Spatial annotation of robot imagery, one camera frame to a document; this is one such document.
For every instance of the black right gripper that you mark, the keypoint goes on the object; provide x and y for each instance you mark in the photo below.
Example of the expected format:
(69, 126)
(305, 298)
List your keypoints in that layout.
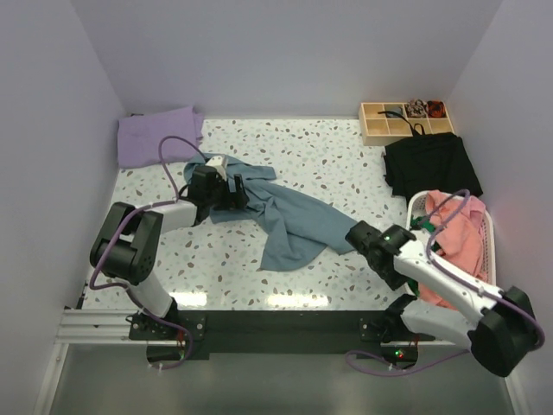
(393, 278)

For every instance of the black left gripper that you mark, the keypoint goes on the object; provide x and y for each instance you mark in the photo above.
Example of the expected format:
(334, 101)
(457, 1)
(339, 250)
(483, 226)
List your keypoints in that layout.
(233, 201)

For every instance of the blue t-shirt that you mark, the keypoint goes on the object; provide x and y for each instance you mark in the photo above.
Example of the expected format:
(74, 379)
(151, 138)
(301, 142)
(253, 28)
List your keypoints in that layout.
(298, 226)

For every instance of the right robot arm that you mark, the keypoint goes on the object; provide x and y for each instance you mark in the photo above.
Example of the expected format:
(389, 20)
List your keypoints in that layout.
(498, 327)

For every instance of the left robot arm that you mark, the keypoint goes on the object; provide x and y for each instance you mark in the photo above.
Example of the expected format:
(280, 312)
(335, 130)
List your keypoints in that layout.
(124, 253)

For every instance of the green garment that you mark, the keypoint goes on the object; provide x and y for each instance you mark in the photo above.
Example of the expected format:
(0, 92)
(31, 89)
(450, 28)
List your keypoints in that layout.
(425, 225)

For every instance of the pink t-shirt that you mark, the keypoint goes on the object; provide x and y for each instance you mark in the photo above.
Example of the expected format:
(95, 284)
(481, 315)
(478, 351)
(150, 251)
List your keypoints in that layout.
(461, 239)

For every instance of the white perforated laundry basket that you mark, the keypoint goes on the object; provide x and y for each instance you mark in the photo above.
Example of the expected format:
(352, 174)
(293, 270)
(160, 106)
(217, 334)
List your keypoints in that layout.
(416, 207)

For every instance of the black folded garment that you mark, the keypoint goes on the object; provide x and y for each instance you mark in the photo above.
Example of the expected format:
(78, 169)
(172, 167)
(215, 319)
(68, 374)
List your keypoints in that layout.
(429, 162)

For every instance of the folded purple t-shirt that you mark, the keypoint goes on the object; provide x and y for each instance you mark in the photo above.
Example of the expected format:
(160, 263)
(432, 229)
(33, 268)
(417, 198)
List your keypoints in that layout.
(139, 136)

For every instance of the wooden compartment tray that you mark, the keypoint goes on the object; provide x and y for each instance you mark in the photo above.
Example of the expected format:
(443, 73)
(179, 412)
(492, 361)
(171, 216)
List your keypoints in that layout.
(384, 123)

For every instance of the patterned fabric scrunchie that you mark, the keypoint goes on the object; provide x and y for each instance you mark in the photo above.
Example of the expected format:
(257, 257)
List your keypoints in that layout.
(416, 108)

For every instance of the orange black scrunchie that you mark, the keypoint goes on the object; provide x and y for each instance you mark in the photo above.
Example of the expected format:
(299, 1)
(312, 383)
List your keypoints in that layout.
(436, 109)

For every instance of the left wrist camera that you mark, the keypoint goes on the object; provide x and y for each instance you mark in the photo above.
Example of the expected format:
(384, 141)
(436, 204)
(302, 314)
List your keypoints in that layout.
(219, 163)

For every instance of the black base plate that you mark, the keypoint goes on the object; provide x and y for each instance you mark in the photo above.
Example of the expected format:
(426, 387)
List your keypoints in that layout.
(267, 332)

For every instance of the aluminium rail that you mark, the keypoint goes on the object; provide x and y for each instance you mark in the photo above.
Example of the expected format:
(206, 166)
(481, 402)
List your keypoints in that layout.
(89, 327)

